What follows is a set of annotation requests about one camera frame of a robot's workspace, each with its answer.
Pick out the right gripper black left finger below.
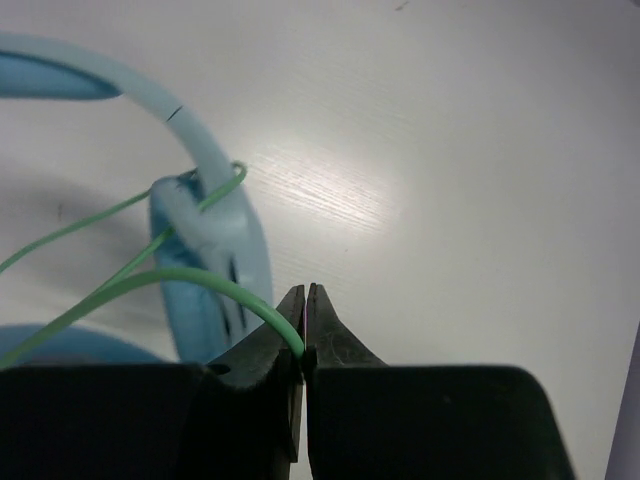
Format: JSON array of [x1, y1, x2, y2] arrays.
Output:
[[0, 283, 307, 480]]

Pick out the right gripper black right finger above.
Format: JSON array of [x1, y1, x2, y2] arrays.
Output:
[[304, 284, 574, 479]]

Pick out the green headphone cable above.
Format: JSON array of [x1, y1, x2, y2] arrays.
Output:
[[0, 160, 306, 369]]

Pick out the light blue headphones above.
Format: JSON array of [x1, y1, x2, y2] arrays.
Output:
[[1, 33, 272, 364]]

